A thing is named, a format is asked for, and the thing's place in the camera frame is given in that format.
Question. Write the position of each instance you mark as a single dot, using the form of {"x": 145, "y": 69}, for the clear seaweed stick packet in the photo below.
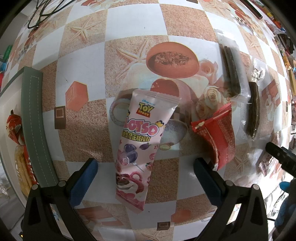
{"x": 231, "y": 71}
{"x": 253, "y": 109}

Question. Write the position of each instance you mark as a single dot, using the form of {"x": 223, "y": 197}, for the green plastic object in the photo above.
{"x": 8, "y": 51}

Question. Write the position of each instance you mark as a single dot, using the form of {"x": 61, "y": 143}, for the red printed snack bag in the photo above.
{"x": 13, "y": 127}

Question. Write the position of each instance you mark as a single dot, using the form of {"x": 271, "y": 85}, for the red-cased smartphone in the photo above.
{"x": 254, "y": 10}

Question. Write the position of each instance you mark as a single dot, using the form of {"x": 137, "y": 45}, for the pile of assorted snacks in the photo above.
{"x": 285, "y": 41}

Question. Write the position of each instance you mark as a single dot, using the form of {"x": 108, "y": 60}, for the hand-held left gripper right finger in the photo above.
{"x": 208, "y": 183}

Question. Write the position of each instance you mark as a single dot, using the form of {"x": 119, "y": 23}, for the pink cartoon snack packet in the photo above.
{"x": 138, "y": 148}

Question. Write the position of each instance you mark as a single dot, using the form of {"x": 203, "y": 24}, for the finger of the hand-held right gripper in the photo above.
{"x": 284, "y": 155}

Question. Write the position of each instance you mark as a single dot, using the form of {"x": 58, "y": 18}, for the red snack packet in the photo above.
{"x": 219, "y": 136}

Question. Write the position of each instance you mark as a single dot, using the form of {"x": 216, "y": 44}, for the yellow snack sticks bag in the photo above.
{"x": 22, "y": 171}

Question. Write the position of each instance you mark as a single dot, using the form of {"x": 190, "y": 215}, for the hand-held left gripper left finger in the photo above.
{"x": 85, "y": 180}

